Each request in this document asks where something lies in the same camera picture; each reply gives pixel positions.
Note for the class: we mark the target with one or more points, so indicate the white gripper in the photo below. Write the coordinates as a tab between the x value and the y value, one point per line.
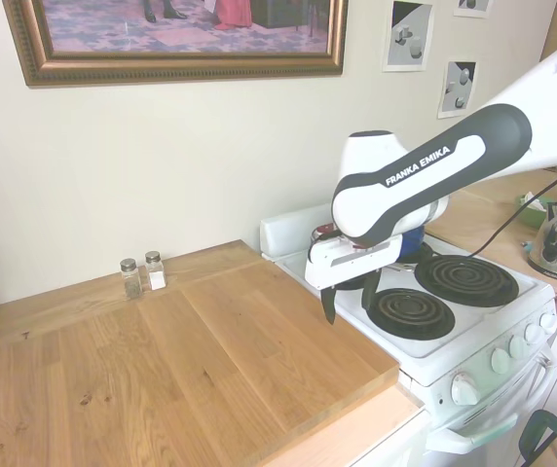
351	260

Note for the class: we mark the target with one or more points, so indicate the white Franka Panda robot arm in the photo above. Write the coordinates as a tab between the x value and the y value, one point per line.
405	194

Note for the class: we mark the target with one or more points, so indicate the small black coil burner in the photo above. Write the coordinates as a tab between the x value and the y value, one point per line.
412	316

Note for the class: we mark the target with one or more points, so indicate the blue stovetop kettle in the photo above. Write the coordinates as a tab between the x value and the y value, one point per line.
412	243

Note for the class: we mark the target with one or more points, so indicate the white electric stove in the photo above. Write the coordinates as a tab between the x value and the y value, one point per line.
454	355

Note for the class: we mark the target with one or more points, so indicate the large black coil burner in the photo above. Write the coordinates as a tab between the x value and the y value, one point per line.
468	282

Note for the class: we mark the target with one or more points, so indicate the white stove knob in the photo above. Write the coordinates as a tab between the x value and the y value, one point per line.
463	389
501	360
547	321
517	347
533	333

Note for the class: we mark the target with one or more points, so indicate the white base cabinet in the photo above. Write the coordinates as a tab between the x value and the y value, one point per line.
381	447

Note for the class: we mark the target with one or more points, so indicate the glass salt shaker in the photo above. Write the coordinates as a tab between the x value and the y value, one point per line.
155	275

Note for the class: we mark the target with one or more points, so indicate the wooden butcher block board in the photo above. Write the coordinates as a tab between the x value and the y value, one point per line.
161	365

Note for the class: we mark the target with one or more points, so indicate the green container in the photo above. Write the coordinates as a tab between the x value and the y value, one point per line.
531	211

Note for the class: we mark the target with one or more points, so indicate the glass pepper shaker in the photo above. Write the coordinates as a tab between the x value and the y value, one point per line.
130	282

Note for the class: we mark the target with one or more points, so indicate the paper print of grey shapes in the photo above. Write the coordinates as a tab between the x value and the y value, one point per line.
473	7
457	90
407	39

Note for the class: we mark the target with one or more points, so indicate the black C-clamp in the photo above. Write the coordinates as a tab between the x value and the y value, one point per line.
544	433

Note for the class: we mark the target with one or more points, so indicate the gold framed painting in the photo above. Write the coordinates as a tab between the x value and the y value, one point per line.
161	29

